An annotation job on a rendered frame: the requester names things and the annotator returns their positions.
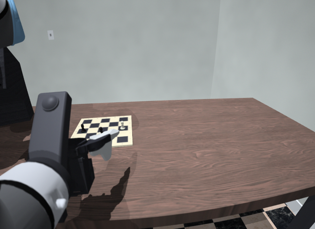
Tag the black and cream chessboard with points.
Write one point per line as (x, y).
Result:
(92, 125)

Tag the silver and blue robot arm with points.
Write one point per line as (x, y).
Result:
(32, 195)

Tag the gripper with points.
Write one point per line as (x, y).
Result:
(79, 175)

